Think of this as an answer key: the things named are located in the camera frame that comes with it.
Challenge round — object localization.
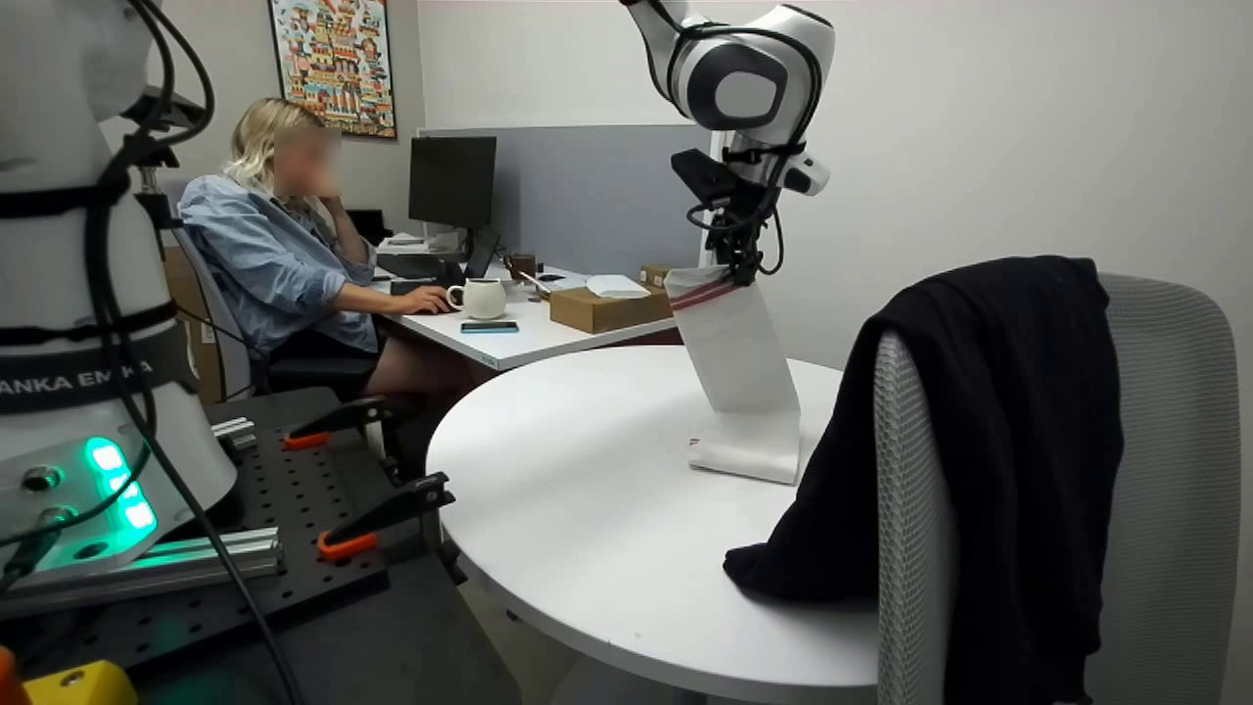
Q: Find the white towel with red stripe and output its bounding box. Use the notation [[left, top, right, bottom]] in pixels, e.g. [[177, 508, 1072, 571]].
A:
[[663, 264, 805, 487]]

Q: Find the white paper sheet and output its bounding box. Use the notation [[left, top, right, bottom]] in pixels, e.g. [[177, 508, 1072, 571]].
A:
[[584, 273, 652, 300]]

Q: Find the grey partition panel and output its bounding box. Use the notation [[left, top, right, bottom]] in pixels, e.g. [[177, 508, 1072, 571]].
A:
[[418, 123, 713, 282]]

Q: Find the flat cardboard box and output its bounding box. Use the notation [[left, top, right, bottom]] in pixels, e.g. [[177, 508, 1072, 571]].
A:
[[548, 283, 675, 336]]

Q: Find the white desk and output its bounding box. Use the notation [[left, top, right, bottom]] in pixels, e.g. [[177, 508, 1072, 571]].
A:
[[375, 258, 686, 373]]

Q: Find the black tablet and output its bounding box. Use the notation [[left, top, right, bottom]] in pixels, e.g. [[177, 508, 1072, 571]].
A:
[[464, 226, 503, 281]]

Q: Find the white mug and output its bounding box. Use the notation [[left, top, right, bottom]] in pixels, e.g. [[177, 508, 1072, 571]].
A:
[[446, 278, 509, 321]]

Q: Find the black monitor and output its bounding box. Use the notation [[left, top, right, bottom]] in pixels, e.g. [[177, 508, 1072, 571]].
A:
[[408, 135, 499, 232]]

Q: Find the black garment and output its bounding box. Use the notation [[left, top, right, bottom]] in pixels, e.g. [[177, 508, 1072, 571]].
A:
[[723, 256, 1126, 705]]

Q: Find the colourful framed poster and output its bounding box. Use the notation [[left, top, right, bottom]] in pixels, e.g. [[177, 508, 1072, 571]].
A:
[[267, 0, 399, 141]]

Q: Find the black clamp with orange tips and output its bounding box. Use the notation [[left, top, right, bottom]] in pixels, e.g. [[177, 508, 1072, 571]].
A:
[[315, 472, 457, 562], [282, 394, 413, 452]]

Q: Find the dark office chair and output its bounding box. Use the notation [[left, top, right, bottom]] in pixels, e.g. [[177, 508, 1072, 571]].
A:
[[160, 180, 385, 404]]

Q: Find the person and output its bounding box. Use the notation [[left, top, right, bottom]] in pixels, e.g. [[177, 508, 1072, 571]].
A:
[[178, 97, 492, 404]]

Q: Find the grey mesh office chair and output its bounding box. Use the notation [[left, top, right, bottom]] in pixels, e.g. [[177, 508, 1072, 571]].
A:
[[873, 272, 1244, 705]]

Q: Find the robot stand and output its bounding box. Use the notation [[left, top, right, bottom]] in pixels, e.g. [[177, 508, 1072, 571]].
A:
[[0, 386, 522, 705]]

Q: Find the tall cardboard box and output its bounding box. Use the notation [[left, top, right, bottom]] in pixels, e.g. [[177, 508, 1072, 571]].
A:
[[161, 245, 228, 406]]

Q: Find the yellow block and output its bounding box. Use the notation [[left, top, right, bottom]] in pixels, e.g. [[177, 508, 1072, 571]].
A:
[[0, 646, 140, 705]]

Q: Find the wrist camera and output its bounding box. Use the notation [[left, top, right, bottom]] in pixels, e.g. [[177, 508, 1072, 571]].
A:
[[671, 149, 737, 212]]

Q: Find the black cable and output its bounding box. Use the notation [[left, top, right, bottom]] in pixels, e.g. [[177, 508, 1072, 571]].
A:
[[117, 372, 306, 705]]

